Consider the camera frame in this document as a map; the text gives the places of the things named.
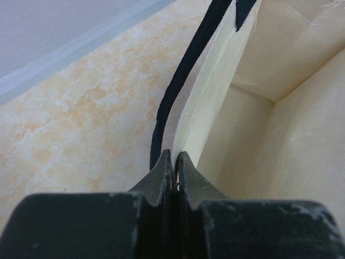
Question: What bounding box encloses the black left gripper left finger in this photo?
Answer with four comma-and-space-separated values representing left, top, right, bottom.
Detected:
1, 150, 172, 258

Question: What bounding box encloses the cream canvas tote bag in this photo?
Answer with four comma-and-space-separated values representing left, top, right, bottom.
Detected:
150, 1, 344, 215

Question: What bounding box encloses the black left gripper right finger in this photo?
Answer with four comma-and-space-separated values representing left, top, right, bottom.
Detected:
176, 152, 344, 258

